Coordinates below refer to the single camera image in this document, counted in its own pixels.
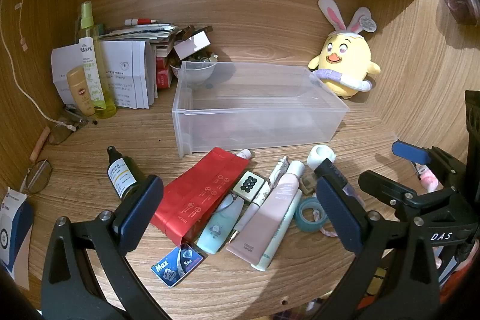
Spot dark purple bottle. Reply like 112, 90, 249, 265
325, 160, 364, 208

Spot round eyeglasses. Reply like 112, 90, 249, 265
25, 160, 53, 194

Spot blue card packet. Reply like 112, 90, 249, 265
151, 244, 204, 287

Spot yellow-green spray bottle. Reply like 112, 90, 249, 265
80, 1, 118, 119

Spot pink white cord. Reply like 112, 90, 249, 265
313, 209, 340, 238

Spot bowl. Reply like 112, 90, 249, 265
170, 58, 218, 85

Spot yellow chick plush toy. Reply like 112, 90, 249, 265
308, 0, 381, 99

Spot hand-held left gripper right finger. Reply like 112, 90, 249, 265
311, 159, 441, 320

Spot folded white papers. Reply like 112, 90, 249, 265
51, 40, 158, 110

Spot stack of books and papers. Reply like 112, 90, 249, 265
99, 23, 181, 56

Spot white pen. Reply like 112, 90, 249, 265
229, 155, 289, 242

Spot white green lotion tube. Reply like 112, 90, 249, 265
79, 37, 106, 108

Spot mint green squeeze tube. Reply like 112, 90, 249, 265
197, 193, 244, 255

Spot white round cap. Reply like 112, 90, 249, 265
307, 145, 336, 171

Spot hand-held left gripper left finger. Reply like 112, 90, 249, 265
40, 175, 169, 320

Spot pink small figure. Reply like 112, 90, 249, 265
414, 163, 439, 193

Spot red white marker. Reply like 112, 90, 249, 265
124, 17, 160, 26

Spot pale green white tube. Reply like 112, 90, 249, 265
250, 189, 304, 271

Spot beige sunscreen bottle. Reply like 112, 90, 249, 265
67, 66, 96, 117

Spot white cable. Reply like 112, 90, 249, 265
0, 0, 72, 129

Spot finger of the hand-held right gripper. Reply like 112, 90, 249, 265
358, 170, 451, 221
392, 141, 467, 189

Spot beige clip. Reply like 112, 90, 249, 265
298, 175, 319, 195

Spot white card box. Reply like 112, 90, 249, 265
173, 31, 211, 60

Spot clear plastic bin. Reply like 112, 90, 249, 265
172, 61, 350, 157

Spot dark dropper bottle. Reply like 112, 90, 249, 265
106, 145, 147, 201

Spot blue white carton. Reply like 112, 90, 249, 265
0, 187, 34, 291

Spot eyeglasses with white tag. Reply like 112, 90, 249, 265
48, 109, 99, 145

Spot teal tape roll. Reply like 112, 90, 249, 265
294, 197, 327, 232

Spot white box with black dots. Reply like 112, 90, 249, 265
232, 170, 270, 204

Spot brown hair clip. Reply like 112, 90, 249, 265
176, 25, 212, 41

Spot wooden stick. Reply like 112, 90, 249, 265
31, 127, 51, 162

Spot red foil pouch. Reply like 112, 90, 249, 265
150, 147, 250, 247

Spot pink cosmetic tube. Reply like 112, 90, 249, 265
225, 160, 305, 265

